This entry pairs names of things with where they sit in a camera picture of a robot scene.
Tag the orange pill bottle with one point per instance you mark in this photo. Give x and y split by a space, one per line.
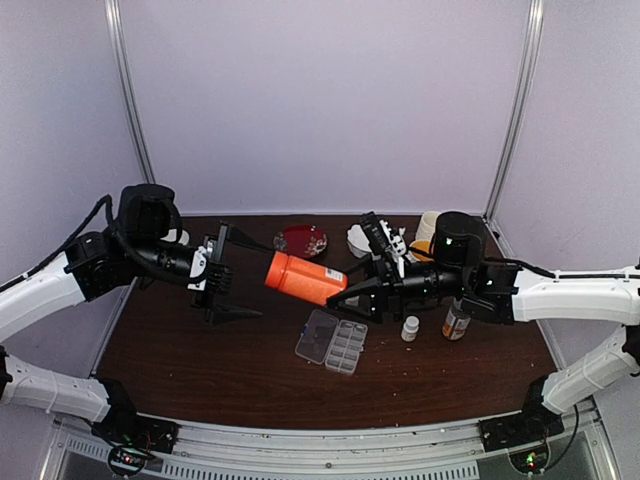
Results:
303 279

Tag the floral mug yellow inside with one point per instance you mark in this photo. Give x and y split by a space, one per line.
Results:
420 251

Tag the small white pill bottle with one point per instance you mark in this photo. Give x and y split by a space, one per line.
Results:
410 328

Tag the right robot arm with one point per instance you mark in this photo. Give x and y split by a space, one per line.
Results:
505 291

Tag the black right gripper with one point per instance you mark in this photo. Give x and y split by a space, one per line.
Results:
383 283

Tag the clear plastic pill organizer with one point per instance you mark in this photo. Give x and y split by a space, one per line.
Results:
336 344

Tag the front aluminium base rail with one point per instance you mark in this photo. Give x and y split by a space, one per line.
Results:
451 450

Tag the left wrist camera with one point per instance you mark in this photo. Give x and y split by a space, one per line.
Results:
208 275

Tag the red floral plate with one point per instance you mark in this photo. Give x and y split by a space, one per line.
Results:
303 241

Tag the plain white ceramic bowl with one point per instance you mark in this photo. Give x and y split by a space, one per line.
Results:
175 237

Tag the left aluminium frame post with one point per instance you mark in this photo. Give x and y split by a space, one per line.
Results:
133 118

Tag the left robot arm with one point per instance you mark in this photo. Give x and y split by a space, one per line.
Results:
143 239

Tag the amber bottle grey cap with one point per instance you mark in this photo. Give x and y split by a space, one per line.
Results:
456 322

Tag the right aluminium frame post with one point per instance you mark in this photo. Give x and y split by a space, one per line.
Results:
525 78

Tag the cream textured mug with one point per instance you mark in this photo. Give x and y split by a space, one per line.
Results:
427 225

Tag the aluminium frame post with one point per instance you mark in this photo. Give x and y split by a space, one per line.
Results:
133 118
525 78

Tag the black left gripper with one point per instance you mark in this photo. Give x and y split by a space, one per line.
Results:
216 314

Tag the white scalloped bowl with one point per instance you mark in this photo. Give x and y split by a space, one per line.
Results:
357 241

